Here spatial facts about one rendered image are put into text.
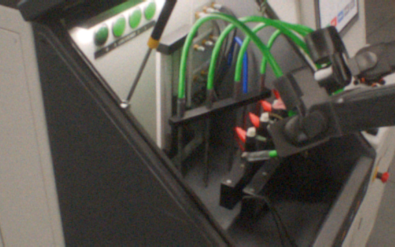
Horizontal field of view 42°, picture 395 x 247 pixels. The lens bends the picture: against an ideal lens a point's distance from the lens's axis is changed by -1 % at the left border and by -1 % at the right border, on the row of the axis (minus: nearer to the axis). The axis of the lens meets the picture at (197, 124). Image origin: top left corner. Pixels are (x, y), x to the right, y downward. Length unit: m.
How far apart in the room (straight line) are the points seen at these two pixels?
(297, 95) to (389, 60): 0.24
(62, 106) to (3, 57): 0.16
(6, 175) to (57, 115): 0.32
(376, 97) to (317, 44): 0.35
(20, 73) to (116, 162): 0.27
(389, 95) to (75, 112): 0.59
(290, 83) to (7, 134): 0.67
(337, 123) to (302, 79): 0.11
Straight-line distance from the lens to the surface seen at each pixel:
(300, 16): 1.52
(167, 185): 0.98
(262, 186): 1.33
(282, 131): 0.98
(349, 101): 0.77
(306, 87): 0.87
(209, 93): 1.36
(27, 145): 1.21
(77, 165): 1.11
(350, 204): 1.38
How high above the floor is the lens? 1.81
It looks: 33 degrees down
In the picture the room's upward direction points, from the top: 2 degrees clockwise
